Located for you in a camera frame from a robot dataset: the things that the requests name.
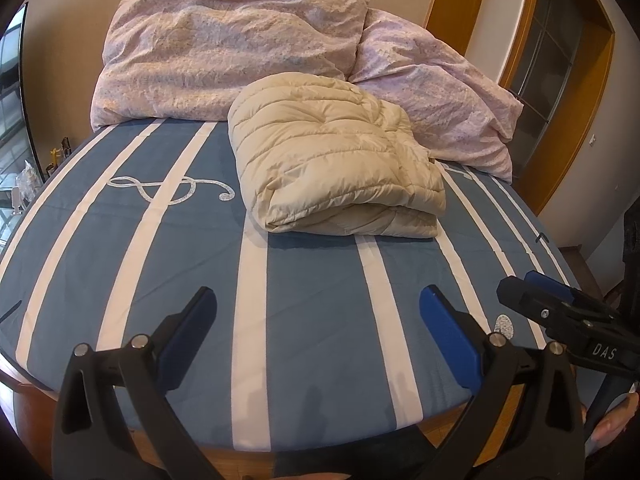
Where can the cream puffer jacket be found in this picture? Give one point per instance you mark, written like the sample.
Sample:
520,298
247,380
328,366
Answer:
330,160

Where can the glass table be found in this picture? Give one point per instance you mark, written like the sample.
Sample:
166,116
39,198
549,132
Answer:
7,220

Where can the curved black monitor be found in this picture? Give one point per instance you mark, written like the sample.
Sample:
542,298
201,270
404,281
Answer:
12,85

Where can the pink floral duvet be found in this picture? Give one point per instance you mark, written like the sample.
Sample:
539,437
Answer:
210,55

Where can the wooden door frame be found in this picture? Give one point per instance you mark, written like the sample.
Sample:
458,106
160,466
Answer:
595,60

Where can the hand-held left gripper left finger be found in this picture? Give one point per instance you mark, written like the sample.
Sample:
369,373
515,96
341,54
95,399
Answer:
187,335

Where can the pink floral pillow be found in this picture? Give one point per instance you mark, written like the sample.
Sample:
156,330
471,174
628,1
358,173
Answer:
440,90

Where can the frosted glass door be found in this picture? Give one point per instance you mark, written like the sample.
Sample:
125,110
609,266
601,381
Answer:
540,75

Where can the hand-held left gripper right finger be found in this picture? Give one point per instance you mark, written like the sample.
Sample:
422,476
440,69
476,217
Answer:
447,335

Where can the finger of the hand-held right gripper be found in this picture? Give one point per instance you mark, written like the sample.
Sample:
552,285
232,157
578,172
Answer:
555,287
540,310

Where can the person's right hand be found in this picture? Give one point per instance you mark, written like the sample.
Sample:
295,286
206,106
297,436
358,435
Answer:
615,425

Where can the clear plastic bag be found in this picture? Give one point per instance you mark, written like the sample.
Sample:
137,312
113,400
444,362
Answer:
25,182

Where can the wooden wall panel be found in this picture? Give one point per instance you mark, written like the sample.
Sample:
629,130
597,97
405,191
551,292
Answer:
455,10

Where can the bed with blue striped sheet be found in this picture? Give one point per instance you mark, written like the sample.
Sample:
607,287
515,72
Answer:
310,310

